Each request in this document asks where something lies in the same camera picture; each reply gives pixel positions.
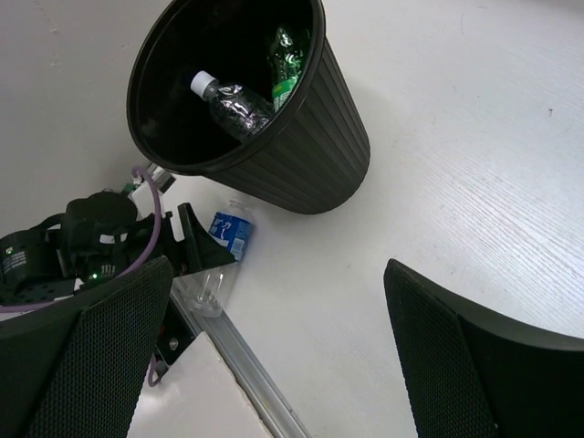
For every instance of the crushed green plastic bottle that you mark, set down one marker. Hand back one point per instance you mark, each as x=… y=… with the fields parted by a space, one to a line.
x=286 y=56

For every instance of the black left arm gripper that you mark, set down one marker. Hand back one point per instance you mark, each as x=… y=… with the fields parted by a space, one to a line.
x=76 y=368

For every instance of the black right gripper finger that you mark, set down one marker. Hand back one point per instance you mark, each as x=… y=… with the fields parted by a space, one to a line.
x=470 y=371

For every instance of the aluminium table edge rail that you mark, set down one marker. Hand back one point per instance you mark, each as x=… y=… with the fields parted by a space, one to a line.
x=276 y=414

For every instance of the clear bottle with white cap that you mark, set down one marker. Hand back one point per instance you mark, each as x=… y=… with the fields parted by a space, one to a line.
x=236 y=109

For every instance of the clear bottle with blue label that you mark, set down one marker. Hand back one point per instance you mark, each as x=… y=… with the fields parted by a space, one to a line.
x=207 y=293

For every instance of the black ribbed plastic bin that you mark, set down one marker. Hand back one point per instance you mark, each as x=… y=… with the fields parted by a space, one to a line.
x=309 y=159

